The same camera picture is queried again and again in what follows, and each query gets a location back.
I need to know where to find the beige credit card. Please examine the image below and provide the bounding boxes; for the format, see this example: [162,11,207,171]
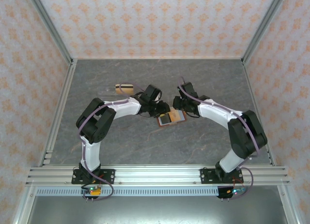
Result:
[169,110,184,121]

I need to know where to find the tan wooden block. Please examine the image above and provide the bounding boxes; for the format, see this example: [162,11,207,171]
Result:
[115,83,135,95]

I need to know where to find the clear acrylic tray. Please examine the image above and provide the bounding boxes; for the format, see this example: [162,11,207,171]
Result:
[98,87,124,103]

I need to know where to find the circuit board with blue light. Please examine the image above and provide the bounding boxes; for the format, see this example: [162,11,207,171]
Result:
[225,187,247,196]

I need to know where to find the grey metal shelf panel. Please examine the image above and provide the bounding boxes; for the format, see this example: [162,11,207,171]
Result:
[26,196,286,224]

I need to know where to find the circuit board with yellow connector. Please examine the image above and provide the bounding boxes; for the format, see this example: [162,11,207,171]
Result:
[81,185,102,197]

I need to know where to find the aluminium mounting rail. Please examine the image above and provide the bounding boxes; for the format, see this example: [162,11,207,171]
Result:
[25,164,291,186]

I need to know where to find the aluminium table side rail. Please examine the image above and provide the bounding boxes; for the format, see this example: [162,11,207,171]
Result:
[241,59,277,167]
[38,59,78,167]

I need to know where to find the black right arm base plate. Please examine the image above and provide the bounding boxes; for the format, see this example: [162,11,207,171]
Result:
[200,167,243,185]

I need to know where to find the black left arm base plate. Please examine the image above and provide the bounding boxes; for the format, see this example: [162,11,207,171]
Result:
[71,169,116,185]

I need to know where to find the grey slotted cable duct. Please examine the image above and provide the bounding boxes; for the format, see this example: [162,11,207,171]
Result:
[36,187,220,197]

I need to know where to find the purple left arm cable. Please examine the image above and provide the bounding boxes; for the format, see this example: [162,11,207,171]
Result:
[77,83,146,202]

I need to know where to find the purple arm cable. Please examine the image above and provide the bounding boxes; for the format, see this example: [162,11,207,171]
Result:
[77,83,146,202]
[178,75,262,201]

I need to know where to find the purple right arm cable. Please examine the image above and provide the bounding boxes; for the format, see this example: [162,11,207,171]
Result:
[178,75,262,201]

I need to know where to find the aluminium frame post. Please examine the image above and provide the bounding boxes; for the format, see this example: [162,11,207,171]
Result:
[241,0,288,65]
[25,0,75,65]
[13,185,37,224]
[277,185,300,224]

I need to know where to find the aluminium lower frame post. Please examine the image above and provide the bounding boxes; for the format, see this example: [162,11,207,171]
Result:
[277,185,300,224]
[13,185,37,224]

